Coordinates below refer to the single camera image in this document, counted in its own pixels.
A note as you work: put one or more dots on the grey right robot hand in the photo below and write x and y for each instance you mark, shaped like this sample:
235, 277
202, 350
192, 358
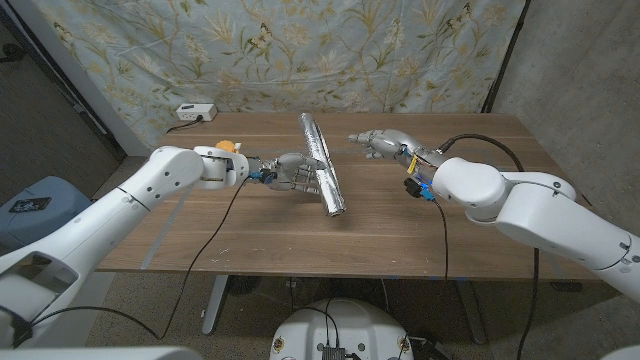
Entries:
400, 147

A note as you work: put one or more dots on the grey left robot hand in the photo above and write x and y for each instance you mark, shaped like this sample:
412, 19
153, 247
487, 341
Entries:
292, 172

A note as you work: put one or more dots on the aluminum foil roll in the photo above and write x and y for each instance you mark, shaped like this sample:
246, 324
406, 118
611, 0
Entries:
318, 150

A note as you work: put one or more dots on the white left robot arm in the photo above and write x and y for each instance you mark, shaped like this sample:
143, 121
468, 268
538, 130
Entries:
100, 220

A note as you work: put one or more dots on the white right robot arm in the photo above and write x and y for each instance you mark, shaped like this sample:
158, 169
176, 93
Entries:
550, 215

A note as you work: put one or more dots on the yellow toy pineapple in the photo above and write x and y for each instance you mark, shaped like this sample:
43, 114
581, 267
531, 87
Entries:
226, 146

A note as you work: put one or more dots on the white power strip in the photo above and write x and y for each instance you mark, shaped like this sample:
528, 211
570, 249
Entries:
195, 112

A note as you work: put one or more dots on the black round fan grille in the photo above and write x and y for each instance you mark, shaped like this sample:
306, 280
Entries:
244, 285

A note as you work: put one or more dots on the floral backdrop cloth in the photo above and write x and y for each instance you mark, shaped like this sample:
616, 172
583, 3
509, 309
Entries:
310, 50

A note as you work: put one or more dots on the black backdrop pole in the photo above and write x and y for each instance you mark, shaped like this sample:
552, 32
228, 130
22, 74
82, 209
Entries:
505, 55

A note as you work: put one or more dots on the grey table leg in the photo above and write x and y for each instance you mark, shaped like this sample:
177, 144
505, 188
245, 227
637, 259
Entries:
215, 305
471, 312

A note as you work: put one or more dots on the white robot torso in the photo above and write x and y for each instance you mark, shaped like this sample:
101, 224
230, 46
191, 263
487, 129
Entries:
350, 325

